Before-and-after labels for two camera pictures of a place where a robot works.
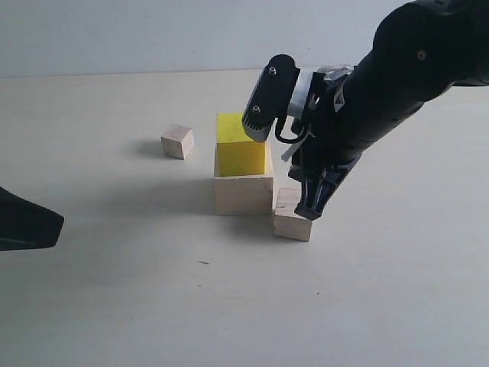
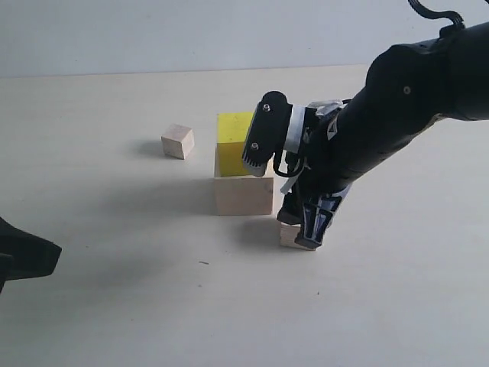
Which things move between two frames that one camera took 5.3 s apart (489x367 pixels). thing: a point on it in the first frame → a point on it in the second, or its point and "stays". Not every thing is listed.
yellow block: (239, 154) stays
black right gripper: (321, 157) → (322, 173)
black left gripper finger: (25, 224) → (23, 255)
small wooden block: (177, 141) stays
